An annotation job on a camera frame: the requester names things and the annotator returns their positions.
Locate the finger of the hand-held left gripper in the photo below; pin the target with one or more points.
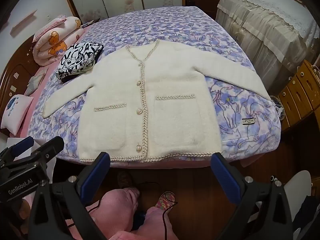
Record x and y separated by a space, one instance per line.
51 146
22 145

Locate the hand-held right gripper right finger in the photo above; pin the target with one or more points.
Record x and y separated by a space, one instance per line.
223 180

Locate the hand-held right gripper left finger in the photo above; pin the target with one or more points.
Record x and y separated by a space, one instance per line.
96 177

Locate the white fluffy cardigan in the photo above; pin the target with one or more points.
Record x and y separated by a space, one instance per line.
175 80

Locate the person's left forearm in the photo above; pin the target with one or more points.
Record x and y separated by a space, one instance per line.
21 211

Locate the small pink pillow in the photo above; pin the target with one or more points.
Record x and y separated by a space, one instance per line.
15 115

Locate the person's pink pants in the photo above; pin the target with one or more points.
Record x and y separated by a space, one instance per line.
117 207

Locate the grey crumpled cloth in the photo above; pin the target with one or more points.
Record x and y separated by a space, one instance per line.
32 83

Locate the colourful knitted slipper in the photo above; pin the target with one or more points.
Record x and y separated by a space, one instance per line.
165 200

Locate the wooden headboard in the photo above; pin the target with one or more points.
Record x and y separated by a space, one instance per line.
15 65

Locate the black and white printed garment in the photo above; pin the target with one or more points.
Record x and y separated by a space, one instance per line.
75 60

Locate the small patterned cloth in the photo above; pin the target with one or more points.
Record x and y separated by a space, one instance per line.
278 107

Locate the dark cloth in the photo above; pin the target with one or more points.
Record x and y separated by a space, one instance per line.
306 220

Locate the pink bear print quilt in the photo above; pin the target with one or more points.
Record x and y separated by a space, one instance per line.
50 42

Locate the wooden drawer cabinet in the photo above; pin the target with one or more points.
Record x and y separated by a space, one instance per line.
302 90

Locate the purple cat print blanket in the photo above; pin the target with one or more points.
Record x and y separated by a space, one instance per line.
175 25

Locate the pink wall shelf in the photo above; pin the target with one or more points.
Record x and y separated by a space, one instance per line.
23 21

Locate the white wall socket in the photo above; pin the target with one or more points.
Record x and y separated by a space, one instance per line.
48 18

